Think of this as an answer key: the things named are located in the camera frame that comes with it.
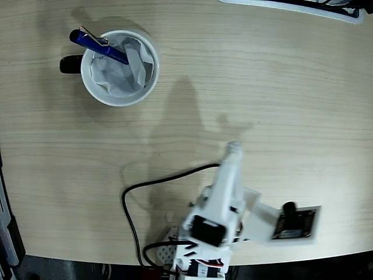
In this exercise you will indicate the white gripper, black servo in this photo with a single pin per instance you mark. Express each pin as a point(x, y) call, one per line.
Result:
point(229, 171)

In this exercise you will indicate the blue pen with metal clip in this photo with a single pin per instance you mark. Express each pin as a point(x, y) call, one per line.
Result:
point(87, 43)

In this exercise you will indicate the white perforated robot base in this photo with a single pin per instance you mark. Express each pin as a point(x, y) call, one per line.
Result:
point(164, 253)

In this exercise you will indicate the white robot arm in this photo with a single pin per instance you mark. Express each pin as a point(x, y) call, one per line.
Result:
point(180, 259)

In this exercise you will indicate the red table clamp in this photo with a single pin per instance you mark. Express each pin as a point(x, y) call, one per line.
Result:
point(151, 274)

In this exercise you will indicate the crumpled white paper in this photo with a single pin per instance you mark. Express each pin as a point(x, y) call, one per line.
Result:
point(116, 78)

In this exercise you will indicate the white flat device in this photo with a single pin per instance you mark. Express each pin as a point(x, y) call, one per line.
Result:
point(291, 7)

